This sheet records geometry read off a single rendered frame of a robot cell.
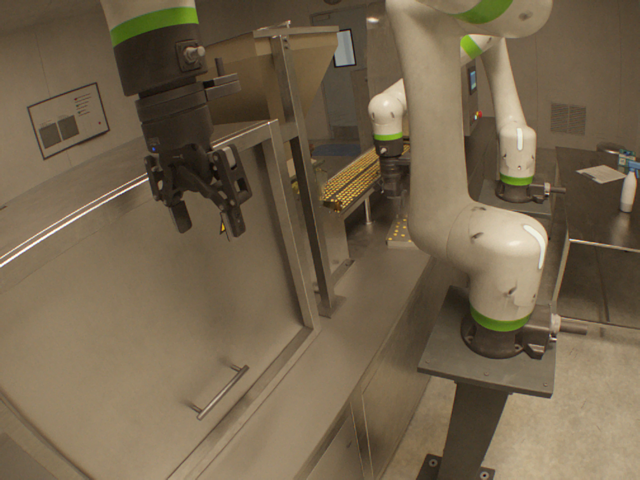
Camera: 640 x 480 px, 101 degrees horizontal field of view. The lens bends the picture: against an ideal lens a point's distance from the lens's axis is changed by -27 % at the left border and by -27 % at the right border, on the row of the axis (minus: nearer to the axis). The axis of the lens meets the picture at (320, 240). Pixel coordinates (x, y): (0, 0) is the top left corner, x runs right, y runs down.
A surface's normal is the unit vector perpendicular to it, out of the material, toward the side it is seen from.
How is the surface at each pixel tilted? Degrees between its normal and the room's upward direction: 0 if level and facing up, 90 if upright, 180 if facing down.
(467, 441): 90
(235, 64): 118
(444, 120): 91
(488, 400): 90
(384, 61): 71
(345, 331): 0
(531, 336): 81
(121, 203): 90
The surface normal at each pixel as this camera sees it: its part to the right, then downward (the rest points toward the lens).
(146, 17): 0.31, 0.42
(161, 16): 0.56, 0.32
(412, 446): -0.16, -0.86
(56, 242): 0.84, 0.14
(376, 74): -0.54, 0.18
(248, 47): -0.51, 0.49
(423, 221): -0.73, 0.32
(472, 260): -0.84, 0.35
